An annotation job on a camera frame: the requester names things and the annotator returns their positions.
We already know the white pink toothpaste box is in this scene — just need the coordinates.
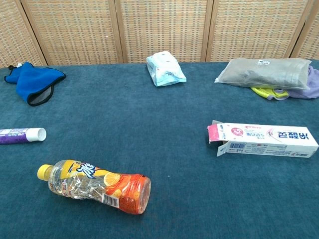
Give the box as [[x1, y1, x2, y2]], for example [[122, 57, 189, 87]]
[[206, 120, 319, 158]]

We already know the purple white toothpaste tube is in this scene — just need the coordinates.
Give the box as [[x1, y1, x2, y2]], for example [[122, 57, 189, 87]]
[[0, 127, 47, 145]]

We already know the teal felt table cover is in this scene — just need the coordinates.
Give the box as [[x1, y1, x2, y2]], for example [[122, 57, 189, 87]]
[[0, 61, 319, 239]]

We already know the light blue wet wipes pack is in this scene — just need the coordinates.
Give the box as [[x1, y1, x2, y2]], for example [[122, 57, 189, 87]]
[[146, 51, 187, 87]]

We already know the orange label drink bottle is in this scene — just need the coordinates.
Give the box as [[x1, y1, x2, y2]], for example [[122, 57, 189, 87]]
[[37, 159, 152, 215]]

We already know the woven wood screen panel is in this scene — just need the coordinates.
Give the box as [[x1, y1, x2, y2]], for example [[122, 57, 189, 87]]
[[21, 0, 124, 66], [206, 0, 315, 62], [114, 0, 214, 64], [0, 0, 48, 68], [290, 0, 319, 60]]

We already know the yellow-green cloth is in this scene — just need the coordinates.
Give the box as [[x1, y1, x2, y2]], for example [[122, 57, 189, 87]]
[[251, 86, 290, 102]]

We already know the grey translucent zip bag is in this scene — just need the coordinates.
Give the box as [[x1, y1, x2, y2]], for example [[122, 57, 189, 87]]
[[214, 58, 313, 90]]

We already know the blue cloth black trim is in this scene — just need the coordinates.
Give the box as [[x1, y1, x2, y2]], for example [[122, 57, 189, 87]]
[[4, 62, 67, 107]]

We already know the lavender cloth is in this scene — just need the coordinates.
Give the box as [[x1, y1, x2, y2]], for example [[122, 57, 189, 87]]
[[286, 65, 319, 100]]

